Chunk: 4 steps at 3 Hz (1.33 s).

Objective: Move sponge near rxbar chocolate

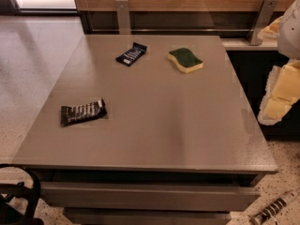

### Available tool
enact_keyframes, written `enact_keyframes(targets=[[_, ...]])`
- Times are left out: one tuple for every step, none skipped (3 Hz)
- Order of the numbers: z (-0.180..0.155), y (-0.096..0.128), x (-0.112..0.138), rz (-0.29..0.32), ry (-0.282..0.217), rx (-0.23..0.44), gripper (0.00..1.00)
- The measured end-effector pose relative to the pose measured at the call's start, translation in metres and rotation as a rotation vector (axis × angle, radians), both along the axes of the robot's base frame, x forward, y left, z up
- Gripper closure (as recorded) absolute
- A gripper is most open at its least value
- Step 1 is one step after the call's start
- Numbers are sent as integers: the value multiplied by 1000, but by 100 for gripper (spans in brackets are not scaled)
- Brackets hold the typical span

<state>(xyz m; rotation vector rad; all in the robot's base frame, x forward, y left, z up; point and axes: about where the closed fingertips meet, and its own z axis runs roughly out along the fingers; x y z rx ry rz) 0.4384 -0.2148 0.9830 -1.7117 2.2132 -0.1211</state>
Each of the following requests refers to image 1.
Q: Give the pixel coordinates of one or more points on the black chocolate bar wrapper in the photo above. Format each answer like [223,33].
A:
[82,113]

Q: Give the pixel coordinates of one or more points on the grey table with drawers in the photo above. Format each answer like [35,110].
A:
[173,149]

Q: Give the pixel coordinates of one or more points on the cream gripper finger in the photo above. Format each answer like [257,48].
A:
[271,30]
[281,92]

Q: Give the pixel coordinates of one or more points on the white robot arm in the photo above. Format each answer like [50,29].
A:
[288,39]

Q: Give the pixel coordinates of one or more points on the right metal bracket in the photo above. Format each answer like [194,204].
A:
[263,18]

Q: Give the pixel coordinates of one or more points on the blue snack bar wrapper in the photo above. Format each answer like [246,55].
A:
[129,57]

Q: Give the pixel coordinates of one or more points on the green and yellow sponge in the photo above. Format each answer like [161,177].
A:
[185,60]

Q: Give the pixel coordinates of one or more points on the left metal bracket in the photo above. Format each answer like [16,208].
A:
[123,17]

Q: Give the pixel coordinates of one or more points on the striped tube on floor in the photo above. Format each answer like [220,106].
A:
[271,210]

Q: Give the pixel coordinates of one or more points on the metal bracket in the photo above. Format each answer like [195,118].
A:
[263,18]
[123,17]

